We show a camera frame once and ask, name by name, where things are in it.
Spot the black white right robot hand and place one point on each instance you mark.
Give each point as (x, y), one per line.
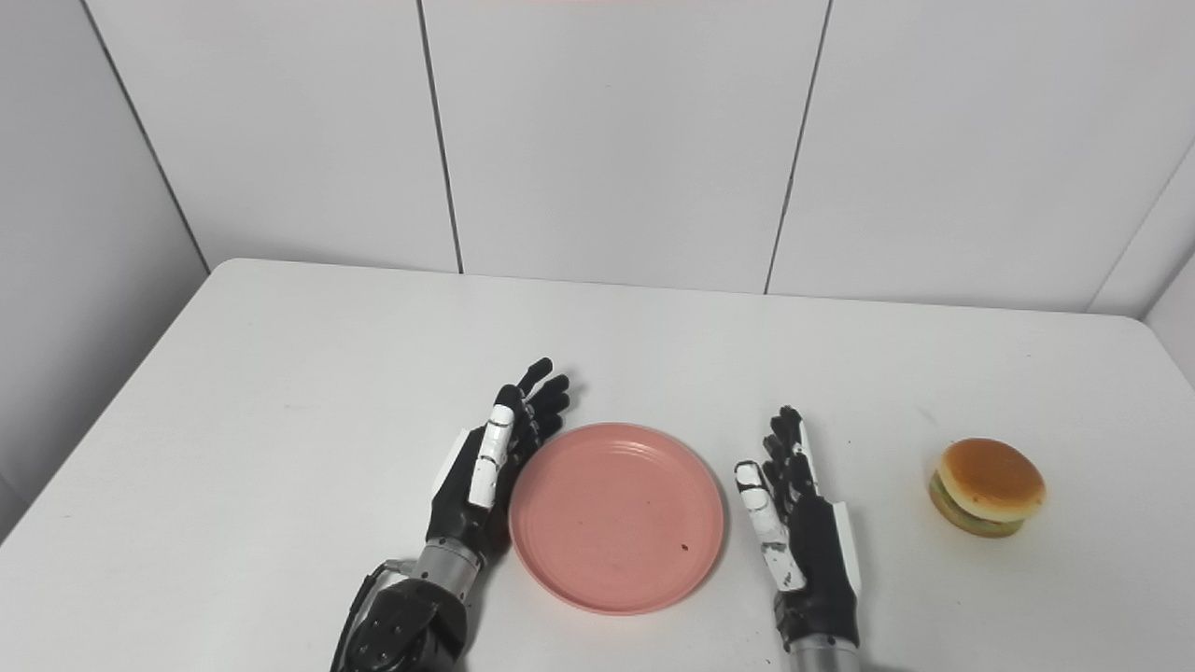
(822, 560)

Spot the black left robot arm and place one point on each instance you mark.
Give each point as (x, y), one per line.
(411, 625)

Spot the toy hamburger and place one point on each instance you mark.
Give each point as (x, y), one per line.
(990, 481)

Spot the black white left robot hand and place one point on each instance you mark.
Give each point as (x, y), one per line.
(462, 513)

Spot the pink round plate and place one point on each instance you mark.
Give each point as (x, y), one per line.
(616, 518)

